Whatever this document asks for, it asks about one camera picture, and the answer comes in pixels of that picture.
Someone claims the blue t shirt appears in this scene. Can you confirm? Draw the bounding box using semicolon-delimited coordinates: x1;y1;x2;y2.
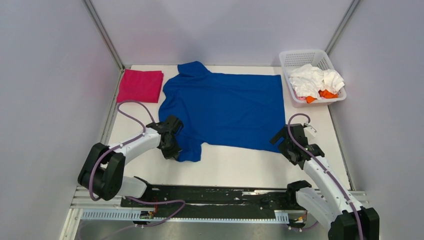
158;61;286;162

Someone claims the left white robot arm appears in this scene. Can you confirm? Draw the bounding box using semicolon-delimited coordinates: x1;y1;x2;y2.
77;115;286;207

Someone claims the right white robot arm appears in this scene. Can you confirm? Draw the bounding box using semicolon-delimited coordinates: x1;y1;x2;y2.
271;123;380;240

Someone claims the orange garment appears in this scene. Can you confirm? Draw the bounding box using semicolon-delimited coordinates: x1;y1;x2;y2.
305;90;338;104

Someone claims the white crumpled t shirt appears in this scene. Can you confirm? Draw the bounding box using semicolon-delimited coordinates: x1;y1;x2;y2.
287;64;345;100

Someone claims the folded pink t shirt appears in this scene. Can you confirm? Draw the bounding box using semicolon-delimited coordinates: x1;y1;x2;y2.
116;69;164;103

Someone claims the white plastic basket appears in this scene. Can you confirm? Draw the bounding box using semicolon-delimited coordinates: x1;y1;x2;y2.
279;49;347;108

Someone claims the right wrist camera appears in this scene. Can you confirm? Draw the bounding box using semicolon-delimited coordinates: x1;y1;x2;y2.
303;123;318;139

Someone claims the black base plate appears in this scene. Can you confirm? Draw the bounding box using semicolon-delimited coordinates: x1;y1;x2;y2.
141;185;307;220

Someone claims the white slotted cable duct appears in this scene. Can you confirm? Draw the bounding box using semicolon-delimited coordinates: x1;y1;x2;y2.
81;209;290;223

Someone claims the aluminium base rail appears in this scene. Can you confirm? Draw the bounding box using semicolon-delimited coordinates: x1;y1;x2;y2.
69;187;374;215

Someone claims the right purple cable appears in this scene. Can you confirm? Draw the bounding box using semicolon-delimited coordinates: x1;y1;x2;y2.
287;113;365;240

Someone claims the right aluminium frame post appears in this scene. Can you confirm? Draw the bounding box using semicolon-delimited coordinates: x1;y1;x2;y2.
324;0;362;55

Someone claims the aluminium frame post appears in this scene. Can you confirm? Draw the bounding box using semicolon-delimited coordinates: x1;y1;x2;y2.
324;0;362;55
82;0;125;72

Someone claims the left aluminium frame post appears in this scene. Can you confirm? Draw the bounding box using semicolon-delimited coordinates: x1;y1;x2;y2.
82;0;125;72

